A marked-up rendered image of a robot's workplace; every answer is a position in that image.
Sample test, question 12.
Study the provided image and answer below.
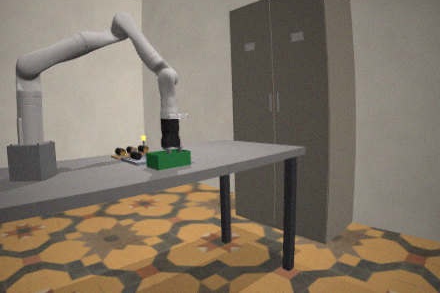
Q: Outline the wooden battery holder board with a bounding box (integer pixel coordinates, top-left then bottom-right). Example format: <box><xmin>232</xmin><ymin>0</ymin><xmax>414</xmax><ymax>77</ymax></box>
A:
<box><xmin>111</xmin><ymin>136</ymin><xmax>149</xmax><ymax>159</ymax></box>

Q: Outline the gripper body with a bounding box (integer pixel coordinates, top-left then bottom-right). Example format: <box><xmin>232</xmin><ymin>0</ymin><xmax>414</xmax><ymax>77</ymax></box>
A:
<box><xmin>160</xmin><ymin>106</ymin><xmax>188</xmax><ymax>148</ymax></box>

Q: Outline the green open-top box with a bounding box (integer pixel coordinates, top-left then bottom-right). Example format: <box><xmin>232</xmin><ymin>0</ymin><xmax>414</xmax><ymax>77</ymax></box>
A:
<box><xmin>147</xmin><ymin>149</ymin><xmax>191</xmax><ymax>171</ymax></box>

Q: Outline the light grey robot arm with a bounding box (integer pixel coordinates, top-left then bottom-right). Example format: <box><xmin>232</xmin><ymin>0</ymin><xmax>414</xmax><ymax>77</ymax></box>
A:
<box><xmin>16</xmin><ymin>12</ymin><xmax>178</xmax><ymax>145</ymax></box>

